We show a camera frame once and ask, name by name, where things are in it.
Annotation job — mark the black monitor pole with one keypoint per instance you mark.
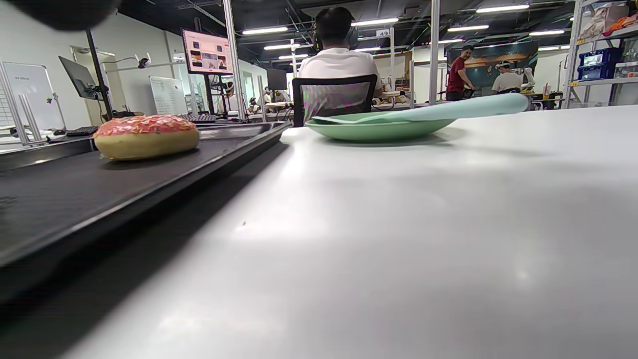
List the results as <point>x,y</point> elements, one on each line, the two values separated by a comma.
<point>99,75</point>

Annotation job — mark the black baking tray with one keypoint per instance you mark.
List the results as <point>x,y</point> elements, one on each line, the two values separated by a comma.
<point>75,194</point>

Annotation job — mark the small whiteboard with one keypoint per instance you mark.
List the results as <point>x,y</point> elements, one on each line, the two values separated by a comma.
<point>168,94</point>

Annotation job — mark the person's right hand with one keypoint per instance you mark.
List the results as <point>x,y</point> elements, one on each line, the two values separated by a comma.
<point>65,12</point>

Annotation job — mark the pink sprinkled mini donut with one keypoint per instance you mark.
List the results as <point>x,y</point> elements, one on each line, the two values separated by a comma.
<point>144,142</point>

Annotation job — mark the monitor with pink screen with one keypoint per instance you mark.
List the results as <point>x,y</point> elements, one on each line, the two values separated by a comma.
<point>207,52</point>

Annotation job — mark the small black keyboard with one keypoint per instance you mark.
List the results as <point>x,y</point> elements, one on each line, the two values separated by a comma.
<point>82,131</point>

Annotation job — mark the dark tilted monitor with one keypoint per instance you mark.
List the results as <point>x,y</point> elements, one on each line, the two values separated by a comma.
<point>77,77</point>

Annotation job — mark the light blue dessert shovel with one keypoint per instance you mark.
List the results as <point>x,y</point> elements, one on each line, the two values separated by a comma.
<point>448,110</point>

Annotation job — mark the black mesh office chair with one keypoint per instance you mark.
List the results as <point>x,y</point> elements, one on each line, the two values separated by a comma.
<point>334,80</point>

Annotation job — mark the silver metal post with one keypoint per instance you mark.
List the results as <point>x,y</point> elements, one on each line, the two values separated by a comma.
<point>234,60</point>
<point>435,50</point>

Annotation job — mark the metal shelf rack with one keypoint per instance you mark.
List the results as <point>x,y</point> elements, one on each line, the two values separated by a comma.
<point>573,50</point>

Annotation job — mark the light green round plate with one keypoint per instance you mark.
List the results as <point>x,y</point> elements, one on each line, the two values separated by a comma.
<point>369,130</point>

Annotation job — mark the large whiteboard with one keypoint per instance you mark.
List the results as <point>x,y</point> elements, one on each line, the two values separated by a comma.
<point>32,94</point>

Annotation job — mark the blue storage crate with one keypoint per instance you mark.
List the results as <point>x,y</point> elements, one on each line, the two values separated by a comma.
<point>598,65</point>

